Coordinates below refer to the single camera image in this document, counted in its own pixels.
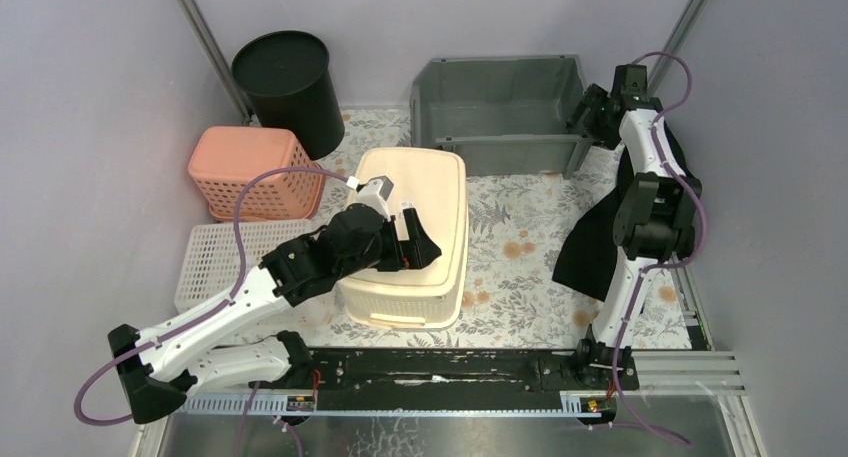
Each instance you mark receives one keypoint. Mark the pink perforated plastic basket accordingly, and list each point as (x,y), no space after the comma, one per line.
(226,158)

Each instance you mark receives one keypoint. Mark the black crumpled cloth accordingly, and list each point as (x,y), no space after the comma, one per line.
(653,214)

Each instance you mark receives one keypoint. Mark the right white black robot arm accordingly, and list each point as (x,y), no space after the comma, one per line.
(608,340)

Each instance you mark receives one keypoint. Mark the white perforated plastic basket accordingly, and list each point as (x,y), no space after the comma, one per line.
(211,262)

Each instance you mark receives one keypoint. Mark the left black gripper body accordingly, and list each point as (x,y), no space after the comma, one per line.
(403,240)

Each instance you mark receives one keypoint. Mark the grey plastic storage bin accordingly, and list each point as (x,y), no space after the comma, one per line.
(502,116)

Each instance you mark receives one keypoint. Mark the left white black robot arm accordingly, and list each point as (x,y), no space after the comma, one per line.
(161,366)

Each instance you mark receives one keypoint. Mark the floral patterned table mat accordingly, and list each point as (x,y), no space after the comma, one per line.
(518,224)

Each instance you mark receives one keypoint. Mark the large black cylindrical container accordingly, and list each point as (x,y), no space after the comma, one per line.
(286,78)

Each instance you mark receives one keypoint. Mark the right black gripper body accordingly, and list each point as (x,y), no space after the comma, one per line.
(613,138)

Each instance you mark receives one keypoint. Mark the cream perforated plastic basket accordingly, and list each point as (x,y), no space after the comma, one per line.
(434,183)

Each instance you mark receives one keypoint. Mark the aluminium frame rail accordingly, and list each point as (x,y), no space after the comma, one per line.
(653,373)

